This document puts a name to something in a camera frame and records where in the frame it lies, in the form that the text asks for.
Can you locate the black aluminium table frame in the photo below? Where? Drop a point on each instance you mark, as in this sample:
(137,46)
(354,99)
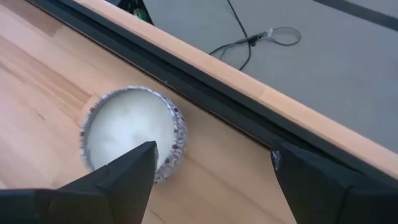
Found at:
(192,82)

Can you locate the black box with green board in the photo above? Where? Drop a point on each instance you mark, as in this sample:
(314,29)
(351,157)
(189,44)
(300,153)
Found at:
(130,7)

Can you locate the white patterned candle bowl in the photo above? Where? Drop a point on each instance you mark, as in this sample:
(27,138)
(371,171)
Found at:
(130,124)

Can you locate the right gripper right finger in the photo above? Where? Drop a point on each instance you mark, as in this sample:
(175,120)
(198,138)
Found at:
(326,196)

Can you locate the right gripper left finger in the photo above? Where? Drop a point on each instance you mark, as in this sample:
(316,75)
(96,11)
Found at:
(124,193)

